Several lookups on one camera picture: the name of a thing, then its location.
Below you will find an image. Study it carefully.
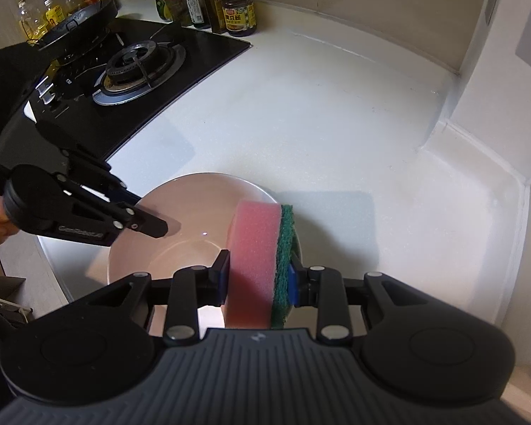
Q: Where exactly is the red lid pickle jar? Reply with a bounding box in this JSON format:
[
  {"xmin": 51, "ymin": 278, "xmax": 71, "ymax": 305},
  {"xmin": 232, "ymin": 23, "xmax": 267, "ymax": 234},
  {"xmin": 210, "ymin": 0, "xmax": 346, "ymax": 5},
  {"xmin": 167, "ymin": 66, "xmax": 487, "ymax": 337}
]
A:
[{"xmin": 161, "ymin": 0, "xmax": 194, "ymax": 27}]

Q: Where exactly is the black frying pan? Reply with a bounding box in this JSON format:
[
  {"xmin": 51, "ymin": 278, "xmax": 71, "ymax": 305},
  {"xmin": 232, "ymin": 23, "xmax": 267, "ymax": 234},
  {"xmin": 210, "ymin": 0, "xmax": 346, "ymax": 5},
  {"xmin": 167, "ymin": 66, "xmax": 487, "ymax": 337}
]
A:
[{"xmin": 27, "ymin": 0, "xmax": 118, "ymax": 52}]

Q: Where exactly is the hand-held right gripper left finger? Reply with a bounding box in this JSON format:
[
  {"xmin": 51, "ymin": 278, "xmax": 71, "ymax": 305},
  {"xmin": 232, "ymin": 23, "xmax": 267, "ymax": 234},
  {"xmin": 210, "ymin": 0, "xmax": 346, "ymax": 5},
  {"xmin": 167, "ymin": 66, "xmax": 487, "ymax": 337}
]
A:
[{"xmin": 86, "ymin": 249, "xmax": 231, "ymax": 349}]

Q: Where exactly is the white bowl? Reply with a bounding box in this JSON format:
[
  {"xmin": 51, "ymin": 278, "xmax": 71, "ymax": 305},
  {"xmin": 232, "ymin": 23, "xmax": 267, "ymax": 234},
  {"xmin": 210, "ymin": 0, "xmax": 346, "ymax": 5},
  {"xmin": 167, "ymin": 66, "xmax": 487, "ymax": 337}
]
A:
[{"xmin": 107, "ymin": 172, "xmax": 302, "ymax": 332}]

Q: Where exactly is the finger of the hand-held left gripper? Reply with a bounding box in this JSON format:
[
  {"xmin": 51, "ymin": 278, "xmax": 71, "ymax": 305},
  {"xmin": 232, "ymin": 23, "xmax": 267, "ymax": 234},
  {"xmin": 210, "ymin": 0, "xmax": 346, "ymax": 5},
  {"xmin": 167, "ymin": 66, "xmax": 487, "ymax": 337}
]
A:
[
  {"xmin": 35, "ymin": 119, "xmax": 143, "ymax": 208},
  {"xmin": 40, "ymin": 176, "xmax": 170, "ymax": 249}
]

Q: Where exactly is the yellow label sauce jar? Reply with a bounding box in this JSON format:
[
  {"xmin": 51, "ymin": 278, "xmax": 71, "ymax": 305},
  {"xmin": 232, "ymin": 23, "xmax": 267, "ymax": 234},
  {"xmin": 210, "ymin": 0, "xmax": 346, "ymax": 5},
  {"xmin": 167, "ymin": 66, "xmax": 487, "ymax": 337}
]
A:
[{"xmin": 220, "ymin": 0, "xmax": 258, "ymax": 38}]

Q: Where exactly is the pink and green sponge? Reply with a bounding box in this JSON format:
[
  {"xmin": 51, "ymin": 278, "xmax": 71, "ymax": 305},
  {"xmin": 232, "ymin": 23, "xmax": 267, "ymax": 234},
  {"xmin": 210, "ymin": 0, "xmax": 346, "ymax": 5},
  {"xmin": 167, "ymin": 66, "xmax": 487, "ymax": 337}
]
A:
[{"xmin": 225, "ymin": 200, "xmax": 301, "ymax": 330}]

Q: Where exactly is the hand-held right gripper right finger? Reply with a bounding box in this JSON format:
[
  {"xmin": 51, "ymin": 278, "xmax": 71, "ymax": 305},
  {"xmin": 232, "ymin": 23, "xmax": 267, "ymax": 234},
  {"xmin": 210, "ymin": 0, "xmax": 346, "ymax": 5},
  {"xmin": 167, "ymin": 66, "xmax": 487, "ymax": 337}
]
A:
[{"xmin": 287, "ymin": 254, "xmax": 430, "ymax": 349}]

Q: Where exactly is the black gas stove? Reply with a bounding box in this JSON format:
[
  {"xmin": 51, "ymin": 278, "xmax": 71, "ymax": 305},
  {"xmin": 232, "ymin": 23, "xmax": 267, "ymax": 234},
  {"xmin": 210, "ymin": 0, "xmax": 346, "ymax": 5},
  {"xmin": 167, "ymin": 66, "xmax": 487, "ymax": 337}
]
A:
[{"xmin": 24, "ymin": 18, "xmax": 251, "ymax": 165}]

